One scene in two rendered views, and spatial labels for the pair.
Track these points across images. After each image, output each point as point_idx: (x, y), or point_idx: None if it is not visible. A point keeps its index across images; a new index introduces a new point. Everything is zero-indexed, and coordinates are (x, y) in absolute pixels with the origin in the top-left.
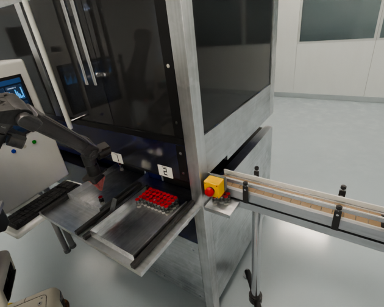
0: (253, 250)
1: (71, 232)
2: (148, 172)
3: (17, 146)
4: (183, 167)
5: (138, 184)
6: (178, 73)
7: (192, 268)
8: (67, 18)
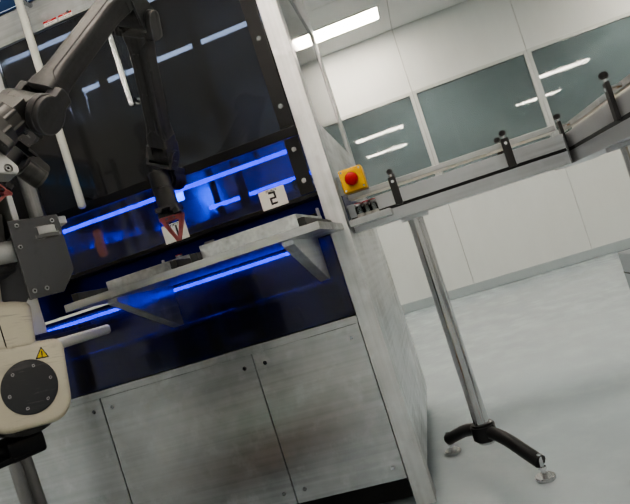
0: (440, 303)
1: (161, 273)
2: None
3: (38, 176)
4: (301, 171)
5: None
6: (274, 40)
7: (359, 393)
8: None
